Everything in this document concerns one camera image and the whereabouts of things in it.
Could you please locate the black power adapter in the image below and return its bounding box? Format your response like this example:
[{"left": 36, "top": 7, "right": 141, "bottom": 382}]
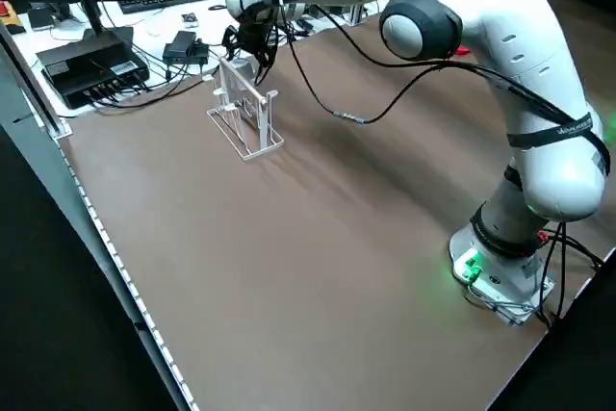
[{"left": 162, "top": 30, "right": 211, "bottom": 66}]

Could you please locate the black flat electronics box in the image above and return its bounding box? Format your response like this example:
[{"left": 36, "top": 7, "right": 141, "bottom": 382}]
[{"left": 36, "top": 38, "right": 150, "bottom": 110}]

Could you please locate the small black box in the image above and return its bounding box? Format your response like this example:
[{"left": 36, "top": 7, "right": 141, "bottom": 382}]
[{"left": 27, "top": 9, "right": 57, "bottom": 31}]

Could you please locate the white cup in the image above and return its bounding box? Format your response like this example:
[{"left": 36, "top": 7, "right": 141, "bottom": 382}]
[{"left": 230, "top": 57, "right": 257, "bottom": 81}]

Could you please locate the aluminium table edge rail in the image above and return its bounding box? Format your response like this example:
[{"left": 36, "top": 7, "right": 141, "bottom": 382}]
[{"left": 0, "top": 25, "right": 199, "bottom": 411}]

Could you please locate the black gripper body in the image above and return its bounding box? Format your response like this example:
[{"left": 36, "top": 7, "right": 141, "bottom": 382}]
[{"left": 234, "top": 9, "right": 281, "bottom": 54}]

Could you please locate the white wire cup rack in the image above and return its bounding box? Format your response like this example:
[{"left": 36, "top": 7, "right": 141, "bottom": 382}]
[{"left": 206, "top": 55, "right": 285, "bottom": 163}]

